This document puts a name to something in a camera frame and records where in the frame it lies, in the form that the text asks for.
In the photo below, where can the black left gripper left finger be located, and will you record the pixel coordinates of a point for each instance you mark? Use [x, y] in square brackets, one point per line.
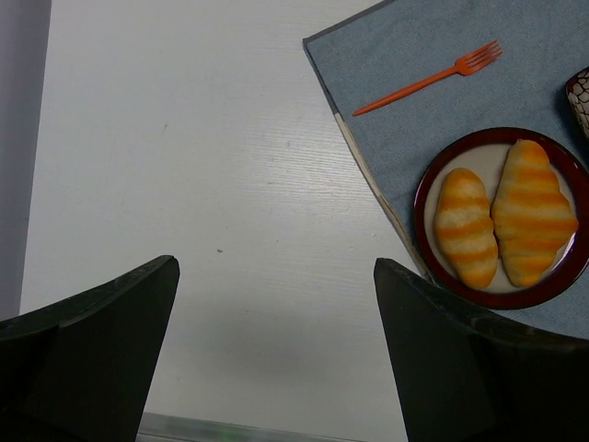
[81, 369]

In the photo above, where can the blue cloth mat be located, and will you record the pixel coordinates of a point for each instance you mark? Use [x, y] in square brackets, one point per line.
[397, 43]

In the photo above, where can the orange plastic fork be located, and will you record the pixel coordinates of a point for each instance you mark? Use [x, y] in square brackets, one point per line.
[466, 65]

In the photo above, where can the round red-rimmed plate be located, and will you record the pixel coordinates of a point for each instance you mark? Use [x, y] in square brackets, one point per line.
[484, 152]

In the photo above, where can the dark patterned square tray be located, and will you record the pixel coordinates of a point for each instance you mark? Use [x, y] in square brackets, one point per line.
[577, 93]

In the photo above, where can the small striped bread roll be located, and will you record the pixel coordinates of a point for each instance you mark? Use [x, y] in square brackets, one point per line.
[464, 230]

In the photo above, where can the aluminium table frame rail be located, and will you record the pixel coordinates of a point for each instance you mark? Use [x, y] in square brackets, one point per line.
[160, 427]

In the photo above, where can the large striped croissant bread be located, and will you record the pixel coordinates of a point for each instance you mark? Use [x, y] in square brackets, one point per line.
[532, 218]

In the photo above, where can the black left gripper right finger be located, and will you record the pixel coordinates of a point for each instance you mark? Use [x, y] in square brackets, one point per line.
[464, 373]

